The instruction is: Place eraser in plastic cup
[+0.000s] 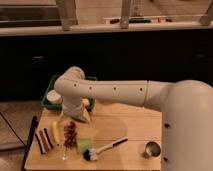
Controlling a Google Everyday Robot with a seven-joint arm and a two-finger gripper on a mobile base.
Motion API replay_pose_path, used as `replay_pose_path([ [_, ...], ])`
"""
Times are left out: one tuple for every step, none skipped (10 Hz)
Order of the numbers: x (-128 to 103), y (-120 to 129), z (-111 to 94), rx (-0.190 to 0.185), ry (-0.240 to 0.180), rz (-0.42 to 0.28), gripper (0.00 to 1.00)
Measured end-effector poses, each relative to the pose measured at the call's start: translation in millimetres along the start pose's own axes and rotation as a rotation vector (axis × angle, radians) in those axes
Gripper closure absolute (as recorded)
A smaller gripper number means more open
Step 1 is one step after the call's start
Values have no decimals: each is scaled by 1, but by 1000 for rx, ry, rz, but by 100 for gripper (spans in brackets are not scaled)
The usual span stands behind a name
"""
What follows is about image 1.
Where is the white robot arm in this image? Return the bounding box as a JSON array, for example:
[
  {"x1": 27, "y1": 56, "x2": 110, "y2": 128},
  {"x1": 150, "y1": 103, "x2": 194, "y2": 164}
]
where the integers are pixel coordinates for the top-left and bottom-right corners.
[{"x1": 54, "y1": 66, "x2": 213, "y2": 171}]

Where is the small metal cup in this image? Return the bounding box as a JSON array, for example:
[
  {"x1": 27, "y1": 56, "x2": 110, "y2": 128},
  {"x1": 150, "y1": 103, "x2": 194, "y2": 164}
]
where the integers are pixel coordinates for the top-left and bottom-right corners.
[{"x1": 143, "y1": 141, "x2": 161, "y2": 158}]

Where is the green plastic bin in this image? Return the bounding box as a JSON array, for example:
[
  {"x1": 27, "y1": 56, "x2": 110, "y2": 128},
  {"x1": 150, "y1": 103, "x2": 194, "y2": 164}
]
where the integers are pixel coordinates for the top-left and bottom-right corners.
[{"x1": 41, "y1": 75, "x2": 95, "y2": 112}]

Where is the yellow object in bin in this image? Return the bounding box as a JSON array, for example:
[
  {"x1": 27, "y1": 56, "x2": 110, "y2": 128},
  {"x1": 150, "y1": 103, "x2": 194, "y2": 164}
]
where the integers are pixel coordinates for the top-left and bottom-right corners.
[{"x1": 82, "y1": 98, "x2": 90, "y2": 107}]

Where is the green sponge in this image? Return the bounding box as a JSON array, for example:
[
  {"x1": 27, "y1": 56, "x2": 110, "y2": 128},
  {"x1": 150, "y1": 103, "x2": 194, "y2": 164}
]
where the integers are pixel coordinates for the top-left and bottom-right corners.
[{"x1": 77, "y1": 139, "x2": 92, "y2": 154}]

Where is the yellow banana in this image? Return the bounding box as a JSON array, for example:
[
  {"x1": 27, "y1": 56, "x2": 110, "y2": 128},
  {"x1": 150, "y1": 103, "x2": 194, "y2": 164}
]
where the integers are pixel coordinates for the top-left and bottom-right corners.
[{"x1": 52, "y1": 121, "x2": 61, "y2": 145}]

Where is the black rod at table edge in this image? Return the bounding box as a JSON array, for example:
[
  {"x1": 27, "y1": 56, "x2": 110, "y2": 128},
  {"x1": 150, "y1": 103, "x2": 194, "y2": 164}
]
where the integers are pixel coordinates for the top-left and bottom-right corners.
[{"x1": 21, "y1": 116, "x2": 38, "y2": 171}]

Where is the wooden frame rail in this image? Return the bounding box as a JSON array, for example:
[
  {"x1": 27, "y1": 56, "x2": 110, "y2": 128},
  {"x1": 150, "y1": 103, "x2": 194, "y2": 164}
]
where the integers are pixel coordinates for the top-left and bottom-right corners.
[{"x1": 0, "y1": 0, "x2": 213, "y2": 36}]

